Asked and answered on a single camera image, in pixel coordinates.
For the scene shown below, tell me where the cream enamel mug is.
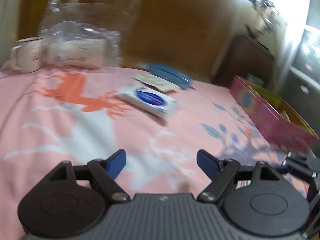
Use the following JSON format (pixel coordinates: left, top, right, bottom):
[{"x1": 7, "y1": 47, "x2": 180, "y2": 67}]
[{"x1": 10, "y1": 37, "x2": 43, "y2": 74}]

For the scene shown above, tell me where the pink printed tablecloth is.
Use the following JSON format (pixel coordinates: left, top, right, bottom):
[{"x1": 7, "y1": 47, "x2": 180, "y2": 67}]
[{"x1": 0, "y1": 60, "x2": 311, "y2": 240}]

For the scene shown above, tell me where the beige paper packet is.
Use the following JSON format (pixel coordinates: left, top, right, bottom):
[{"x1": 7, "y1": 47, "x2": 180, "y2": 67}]
[{"x1": 132, "y1": 74, "x2": 180, "y2": 93}]

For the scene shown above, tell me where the clear plastic bag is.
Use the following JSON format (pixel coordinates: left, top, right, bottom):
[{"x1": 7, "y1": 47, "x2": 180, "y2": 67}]
[{"x1": 38, "y1": 0, "x2": 141, "y2": 69}]

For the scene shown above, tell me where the dark glass cabinet door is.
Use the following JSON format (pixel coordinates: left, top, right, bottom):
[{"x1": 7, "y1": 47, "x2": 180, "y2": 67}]
[{"x1": 280, "y1": 25, "x2": 319, "y2": 133}]

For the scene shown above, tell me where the blue translucent glasses case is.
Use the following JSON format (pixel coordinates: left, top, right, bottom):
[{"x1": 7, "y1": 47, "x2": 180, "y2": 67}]
[{"x1": 137, "y1": 63, "x2": 193, "y2": 90}]

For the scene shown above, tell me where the brown wooden headboard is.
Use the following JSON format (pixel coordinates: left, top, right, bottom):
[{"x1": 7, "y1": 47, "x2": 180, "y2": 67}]
[{"x1": 18, "y1": 0, "x2": 237, "y2": 82}]

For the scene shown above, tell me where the white blue tissue pack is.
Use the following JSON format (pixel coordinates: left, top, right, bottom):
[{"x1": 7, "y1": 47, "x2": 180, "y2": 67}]
[{"x1": 114, "y1": 83, "x2": 180, "y2": 121}]

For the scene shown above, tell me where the pink tin box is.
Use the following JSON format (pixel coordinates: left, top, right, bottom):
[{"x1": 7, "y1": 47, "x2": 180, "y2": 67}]
[{"x1": 229, "y1": 76, "x2": 319, "y2": 151}]

